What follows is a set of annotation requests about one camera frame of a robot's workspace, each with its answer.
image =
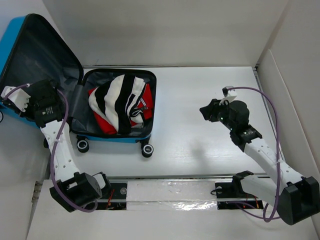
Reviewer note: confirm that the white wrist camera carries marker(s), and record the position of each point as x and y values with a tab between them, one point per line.
229	95
16	99

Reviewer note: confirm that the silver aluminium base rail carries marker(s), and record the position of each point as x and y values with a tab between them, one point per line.
175	194

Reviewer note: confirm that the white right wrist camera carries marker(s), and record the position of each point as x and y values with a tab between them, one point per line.
229	95

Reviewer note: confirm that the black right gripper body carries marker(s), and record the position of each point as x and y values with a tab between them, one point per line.
223	118

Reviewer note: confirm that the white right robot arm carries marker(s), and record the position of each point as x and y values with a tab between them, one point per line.
294	196

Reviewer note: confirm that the black white striped garment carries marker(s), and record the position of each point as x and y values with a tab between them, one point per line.
120	103

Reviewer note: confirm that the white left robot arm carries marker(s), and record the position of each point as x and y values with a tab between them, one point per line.
72	188

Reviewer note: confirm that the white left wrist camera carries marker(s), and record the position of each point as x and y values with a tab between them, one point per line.
16	99

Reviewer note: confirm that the red shirt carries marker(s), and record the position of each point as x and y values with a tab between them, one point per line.
147	100

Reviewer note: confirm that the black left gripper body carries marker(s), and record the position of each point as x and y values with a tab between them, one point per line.
33	106

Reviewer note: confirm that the blue hard-shell suitcase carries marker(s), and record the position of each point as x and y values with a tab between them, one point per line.
31	50

